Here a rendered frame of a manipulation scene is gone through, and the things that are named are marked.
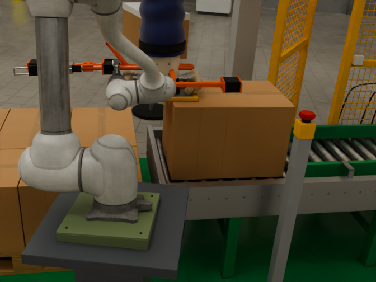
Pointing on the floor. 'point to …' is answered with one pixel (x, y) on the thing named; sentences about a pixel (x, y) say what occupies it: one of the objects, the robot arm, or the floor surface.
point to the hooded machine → (214, 7)
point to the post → (291, 198)
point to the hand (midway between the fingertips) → (116, 69)
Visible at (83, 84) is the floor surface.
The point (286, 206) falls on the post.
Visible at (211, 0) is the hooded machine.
